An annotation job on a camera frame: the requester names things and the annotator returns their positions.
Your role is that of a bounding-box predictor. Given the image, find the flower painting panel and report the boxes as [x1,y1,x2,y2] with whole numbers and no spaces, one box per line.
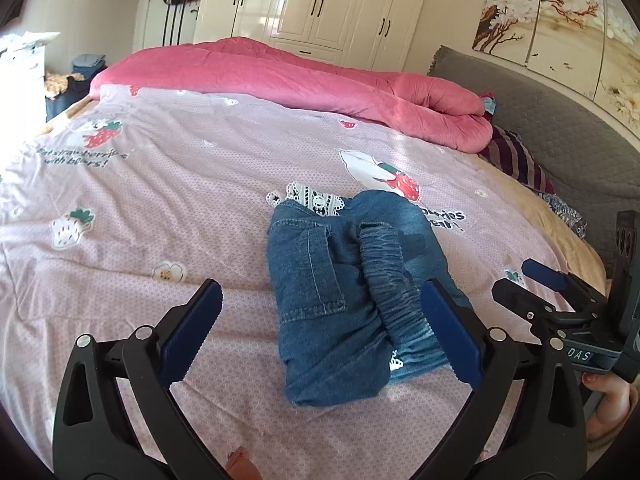
[525,0,608,102]
[592,0,640,128]
[471,0,557,67]

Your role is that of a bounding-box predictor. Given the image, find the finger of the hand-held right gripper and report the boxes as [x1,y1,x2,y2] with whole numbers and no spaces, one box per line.
[492,279,569,334]
[521,258,609,314]

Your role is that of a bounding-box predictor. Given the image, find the yellow floral cloth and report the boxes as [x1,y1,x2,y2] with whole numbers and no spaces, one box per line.
[44,72,86,98]

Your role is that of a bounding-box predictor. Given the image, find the blue floral cloth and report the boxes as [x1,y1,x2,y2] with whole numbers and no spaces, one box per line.
[540,192,589,239]

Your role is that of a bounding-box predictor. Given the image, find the person's right hand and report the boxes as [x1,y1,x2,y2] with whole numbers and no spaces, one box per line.
[582,373,637,444]

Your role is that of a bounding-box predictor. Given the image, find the teal patterned cloth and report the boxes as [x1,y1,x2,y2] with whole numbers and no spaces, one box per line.
[477,92,500,121]

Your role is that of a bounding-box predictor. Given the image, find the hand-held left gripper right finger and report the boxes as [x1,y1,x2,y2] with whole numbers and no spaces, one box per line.
[415,279,589,480]

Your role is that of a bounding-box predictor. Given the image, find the dark blue cloth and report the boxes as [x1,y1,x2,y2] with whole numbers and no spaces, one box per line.
[45,80,95,123]

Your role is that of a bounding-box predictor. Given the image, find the stack of folded clothes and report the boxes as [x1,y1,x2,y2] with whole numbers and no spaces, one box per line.
[70,52,108,81]

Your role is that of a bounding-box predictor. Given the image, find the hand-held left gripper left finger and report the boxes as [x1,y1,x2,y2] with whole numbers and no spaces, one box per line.
[52,279,224,480]

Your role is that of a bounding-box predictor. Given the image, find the person's foot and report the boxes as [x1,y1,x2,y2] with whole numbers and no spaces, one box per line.
[225,446,263,480]

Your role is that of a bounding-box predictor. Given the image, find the purple striped cloth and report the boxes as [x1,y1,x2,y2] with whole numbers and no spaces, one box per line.
[477,125,556,195]

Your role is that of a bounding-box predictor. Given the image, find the blue denim pants lace trim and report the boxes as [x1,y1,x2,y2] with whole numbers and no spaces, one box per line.
[265,182,476,408]

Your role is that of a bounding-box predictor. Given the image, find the grey quilted headboard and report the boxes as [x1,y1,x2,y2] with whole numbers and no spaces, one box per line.
[427,45,640,281]

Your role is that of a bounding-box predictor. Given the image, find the white wardrobe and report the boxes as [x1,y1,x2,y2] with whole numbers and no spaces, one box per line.
[195,0,436,77]

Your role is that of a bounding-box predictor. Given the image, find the pink quilt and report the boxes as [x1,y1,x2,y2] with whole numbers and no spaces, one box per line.
[89,37,495,155]

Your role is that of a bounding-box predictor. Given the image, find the white dresser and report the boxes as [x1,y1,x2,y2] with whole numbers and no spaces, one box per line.
[0,32,48,128]

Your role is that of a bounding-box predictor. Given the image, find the wooden bed frame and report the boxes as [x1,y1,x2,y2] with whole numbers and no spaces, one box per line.
[42,97,97,136]

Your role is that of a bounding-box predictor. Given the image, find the pink strawberry printed bed sheet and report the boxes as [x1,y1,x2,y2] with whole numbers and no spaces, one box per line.
[0,82,586,480]

